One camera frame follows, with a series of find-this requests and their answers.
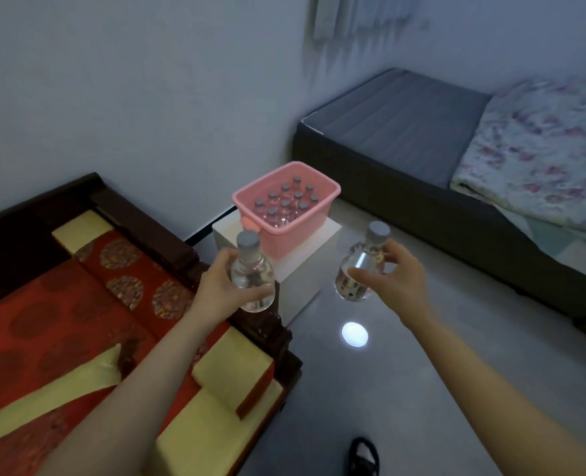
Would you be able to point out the white pleated curtain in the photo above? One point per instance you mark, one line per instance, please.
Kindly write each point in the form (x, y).
(362, 12)

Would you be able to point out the red yellow rectangular bolster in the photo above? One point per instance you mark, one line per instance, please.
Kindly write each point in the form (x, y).
(124, 272)

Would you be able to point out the person's right hand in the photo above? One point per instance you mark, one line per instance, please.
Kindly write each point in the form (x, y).
(407, 287)

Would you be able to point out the red yellow silk pillow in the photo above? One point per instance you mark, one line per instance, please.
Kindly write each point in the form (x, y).
(199, 431)

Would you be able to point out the group of clear water bottles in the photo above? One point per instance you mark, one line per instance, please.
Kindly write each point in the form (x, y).
(285, 203)

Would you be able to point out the person's right forearm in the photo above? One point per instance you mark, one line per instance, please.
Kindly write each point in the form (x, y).
(501, 411)

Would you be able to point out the black slipper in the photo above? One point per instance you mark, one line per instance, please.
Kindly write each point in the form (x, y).
(365, 458)

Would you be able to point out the pink plastic basin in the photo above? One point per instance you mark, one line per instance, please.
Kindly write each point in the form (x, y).
(293, 240)

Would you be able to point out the person's left hand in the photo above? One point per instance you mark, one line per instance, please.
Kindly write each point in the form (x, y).
(213, 297)

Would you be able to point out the grey-capped water bottle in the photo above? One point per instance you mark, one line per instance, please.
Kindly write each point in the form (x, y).
(360, 265)
(252, 277)

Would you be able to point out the dark wooden sofa bench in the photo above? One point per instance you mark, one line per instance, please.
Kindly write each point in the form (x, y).
(25, 228)

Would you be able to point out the grey striped mattress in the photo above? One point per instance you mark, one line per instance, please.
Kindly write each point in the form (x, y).
(397, 123)

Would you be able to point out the floral quilt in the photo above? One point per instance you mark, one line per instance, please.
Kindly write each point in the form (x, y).
(541, 153)

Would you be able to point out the white square stool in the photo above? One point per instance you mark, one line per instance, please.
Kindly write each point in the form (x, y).
(308, 272)

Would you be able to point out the dark grey bed frame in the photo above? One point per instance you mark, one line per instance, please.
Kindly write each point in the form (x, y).
(422, 208)

